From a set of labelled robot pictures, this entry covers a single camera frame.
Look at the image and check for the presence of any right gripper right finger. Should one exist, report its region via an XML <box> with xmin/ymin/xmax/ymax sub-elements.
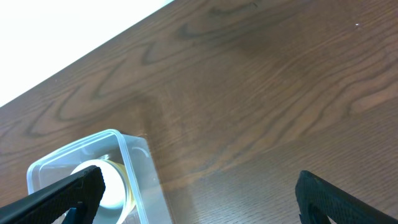
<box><xmin>295</xmin><ymin>170</ymin><xmax>397</xmax><ymax>224</ymax></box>

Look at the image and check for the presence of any yellow plastic bowl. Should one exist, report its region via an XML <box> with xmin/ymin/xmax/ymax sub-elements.
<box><xmin>100</xmin><ymin>160</ymin><xmax>136</xmax><ymax>224</ymax></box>

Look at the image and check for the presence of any white plastic bowl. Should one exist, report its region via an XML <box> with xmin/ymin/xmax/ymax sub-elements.
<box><xmin>72</xmin><ymin>159</ymin><xmax>126</xmax><ymax>224</ymax></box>

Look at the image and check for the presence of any clear plastic container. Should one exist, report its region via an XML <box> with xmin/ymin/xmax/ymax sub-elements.
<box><xmin>27</xmin><ymin>129</ymin><xmax>172</xmax><ymax>223</ymax></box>

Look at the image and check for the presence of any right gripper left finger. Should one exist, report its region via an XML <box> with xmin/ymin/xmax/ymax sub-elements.
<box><xmin>1</xmin><ymin>166</ymin><xmax>106</xmax><ymax>224</ymax></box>

